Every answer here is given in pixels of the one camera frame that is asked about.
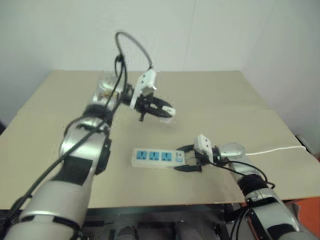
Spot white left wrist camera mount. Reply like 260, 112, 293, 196
129, 69, 159, 111

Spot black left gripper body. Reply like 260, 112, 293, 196
135, 95, 158, 123

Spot black table frame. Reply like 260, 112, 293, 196
83, 202, 250, 240

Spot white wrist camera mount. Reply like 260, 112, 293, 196
195, 134, 215, 165
129, 69, 159, 111

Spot white power strip blue sockets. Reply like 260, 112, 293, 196
130, 147, 187, 170

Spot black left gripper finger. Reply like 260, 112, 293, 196
152, 97, 177, 114
149, 109, 174, 119

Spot white power strip cord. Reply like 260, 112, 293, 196
244, 146, 307, 157

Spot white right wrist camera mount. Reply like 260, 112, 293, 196
195, 134, 215, 165

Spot orange object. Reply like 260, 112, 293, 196
289, 198, 320, 240

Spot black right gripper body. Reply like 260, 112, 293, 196
191, 145, 209, 168

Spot white charger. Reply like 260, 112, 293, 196
159, 105, 177, 125

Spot dark grey rounded shape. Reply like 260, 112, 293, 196
116, 224, 140, 240

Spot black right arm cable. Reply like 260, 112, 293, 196
208, 159, 276, 240

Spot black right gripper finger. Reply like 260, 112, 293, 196
171, 163, 203, 173
175, 143, 196, 153

